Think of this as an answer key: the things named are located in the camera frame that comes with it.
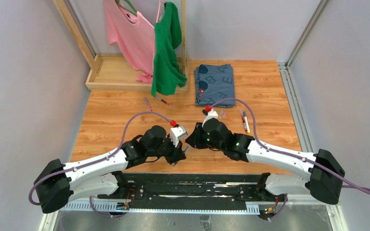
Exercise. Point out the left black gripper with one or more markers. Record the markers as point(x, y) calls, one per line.
point(175, 156)

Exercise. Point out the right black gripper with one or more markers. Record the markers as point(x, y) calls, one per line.
point(194, 138)

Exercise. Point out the clear pen cap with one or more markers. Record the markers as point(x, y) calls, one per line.
point(223, 114)

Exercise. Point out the white pen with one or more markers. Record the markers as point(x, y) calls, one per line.
point(246, 122)

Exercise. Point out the purple pen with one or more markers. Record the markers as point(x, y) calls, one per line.
point(148, 104)
point(184, 152)

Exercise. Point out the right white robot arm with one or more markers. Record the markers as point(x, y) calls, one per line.
point(319, 175)

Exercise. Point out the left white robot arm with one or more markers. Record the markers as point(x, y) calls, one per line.
point(60, 183)

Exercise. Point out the folded blue t-shirt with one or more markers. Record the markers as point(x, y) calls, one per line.
point(214, 83)

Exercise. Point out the green t-shirt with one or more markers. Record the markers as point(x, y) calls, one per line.
point(168, 36)

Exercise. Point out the wooden clothes rack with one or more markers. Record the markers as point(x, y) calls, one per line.
point(112, 71)

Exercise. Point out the pink t-shirt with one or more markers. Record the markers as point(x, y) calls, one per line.
point(134, 35)

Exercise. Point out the green clothes hanger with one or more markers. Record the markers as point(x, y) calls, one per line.
point(127, 5)

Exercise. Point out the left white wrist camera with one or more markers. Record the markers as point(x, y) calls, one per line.
point(176, 134)

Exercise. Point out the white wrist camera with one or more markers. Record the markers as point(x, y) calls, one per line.
point(176, 134)
point(209, 115)

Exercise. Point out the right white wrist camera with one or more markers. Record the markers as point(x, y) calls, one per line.
point(209, 115)

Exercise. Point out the aluminium frame rail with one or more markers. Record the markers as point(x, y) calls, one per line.
point(297, 213)

